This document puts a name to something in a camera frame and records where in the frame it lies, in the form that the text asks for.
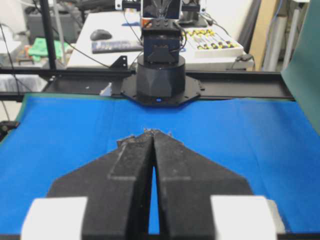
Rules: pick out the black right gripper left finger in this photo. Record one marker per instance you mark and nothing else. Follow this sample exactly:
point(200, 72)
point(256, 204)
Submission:
point(101, 200)

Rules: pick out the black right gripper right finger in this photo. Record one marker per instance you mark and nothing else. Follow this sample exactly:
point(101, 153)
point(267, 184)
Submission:
point(199, 199)

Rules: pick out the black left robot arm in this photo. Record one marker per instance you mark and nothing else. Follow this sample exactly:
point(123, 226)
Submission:
point(160, 77)

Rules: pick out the blue table cloth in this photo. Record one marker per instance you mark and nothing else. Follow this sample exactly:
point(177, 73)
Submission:
point(271, 143)

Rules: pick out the white screwdriver set box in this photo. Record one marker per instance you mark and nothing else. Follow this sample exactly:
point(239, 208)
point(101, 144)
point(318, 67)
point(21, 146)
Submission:
point(212, 43)

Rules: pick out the dark keyboard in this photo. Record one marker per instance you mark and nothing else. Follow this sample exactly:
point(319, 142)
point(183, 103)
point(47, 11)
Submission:
point(103, 46)

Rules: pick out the white background desk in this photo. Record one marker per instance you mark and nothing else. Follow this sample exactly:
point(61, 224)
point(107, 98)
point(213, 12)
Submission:
point(125, 26)

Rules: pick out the black computer mouse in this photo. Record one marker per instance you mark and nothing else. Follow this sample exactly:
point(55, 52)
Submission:
point(100, 34)

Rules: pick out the dark green board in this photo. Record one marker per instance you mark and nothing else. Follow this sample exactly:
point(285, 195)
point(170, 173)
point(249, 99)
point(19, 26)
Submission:
point(302, 75)

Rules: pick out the green plastic object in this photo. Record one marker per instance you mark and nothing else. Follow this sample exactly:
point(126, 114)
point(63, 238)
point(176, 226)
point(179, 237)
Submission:
point(39, 49)

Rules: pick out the black aluminium frame rail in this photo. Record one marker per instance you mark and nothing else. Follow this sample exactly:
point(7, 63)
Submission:
point(203, 85)

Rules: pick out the black vertical frame post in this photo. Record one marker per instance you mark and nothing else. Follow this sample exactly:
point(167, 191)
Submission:
point(48, 32)

